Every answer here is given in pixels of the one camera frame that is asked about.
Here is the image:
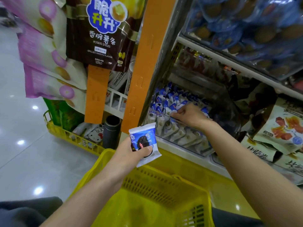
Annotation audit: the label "person's left hand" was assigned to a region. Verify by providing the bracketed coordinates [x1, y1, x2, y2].
[106, 136, 154, 183]

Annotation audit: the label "row of small brown packets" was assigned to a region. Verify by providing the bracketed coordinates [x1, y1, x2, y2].
[177, 47, 237, 83]

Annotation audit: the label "person's right hand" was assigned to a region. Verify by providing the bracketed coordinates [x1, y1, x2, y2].
[170, 102, 214, 133]

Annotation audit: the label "person's right forearm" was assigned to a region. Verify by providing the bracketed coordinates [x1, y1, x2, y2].
[201, 120, 303, 227]

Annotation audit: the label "orange shelf post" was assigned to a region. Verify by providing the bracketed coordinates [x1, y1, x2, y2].
[121, 0, 177, 134]

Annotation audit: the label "row of fruit print bags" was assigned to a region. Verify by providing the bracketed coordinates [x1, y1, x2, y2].
[239, 104, 303, 178]

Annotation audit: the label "store shelf with yellow base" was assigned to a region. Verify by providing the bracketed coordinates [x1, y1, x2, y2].
[121, 0, 303, 220]

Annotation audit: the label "white wire rack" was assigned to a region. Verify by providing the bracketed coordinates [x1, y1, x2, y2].
[104, 85, 128, 120]

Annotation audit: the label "black potato stick bag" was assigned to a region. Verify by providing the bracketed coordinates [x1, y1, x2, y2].
[65, 0, 145, 71]

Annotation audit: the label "dark grey cylinder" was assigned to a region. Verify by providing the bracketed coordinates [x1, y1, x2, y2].
[102, 115, 121, 150]

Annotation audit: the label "purple white snack bag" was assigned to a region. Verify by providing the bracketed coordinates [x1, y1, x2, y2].
[24, 64, 88, 114]
[0, 0, 67, 55]
[16, 23, 88, 90]

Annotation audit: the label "white card packet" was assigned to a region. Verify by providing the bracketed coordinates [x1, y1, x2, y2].
[108, 68, 131, 93]

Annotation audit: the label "clear plastic bin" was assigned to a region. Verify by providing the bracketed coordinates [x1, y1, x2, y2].
[142, 64, 242, 156]

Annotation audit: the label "person's left forearm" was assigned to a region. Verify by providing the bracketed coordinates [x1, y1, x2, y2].
[40, 168, 126, 227]

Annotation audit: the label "pile of blue jelly cups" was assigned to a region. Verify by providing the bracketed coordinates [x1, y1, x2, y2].
[185, 0, 303, 79]

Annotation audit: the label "white cartoon print packet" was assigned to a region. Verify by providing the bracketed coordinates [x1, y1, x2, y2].
[78, 123, 106, 144]

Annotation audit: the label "pile of blue snack packets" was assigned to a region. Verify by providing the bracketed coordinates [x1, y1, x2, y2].
[147, 83, 211, 152]

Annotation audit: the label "yellow floor basket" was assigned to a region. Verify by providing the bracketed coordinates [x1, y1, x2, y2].
[44, 111, 119, 156]

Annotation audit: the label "green snack bags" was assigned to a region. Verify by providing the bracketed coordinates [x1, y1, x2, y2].
[44, 98, 86, 131]

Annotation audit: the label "grey trousers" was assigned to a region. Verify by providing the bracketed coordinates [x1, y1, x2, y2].
[0, 196, 266, 227]

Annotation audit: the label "blue white snack packet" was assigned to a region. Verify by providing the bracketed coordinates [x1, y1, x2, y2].
[129, 123, 163, 167]

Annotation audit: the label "orange hanging strip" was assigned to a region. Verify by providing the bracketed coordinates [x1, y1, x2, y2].
[84, 65, 111, 124]

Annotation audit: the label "yellow plastic shopping basket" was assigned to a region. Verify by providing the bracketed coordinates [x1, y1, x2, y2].
[71, 148, 216, 227]

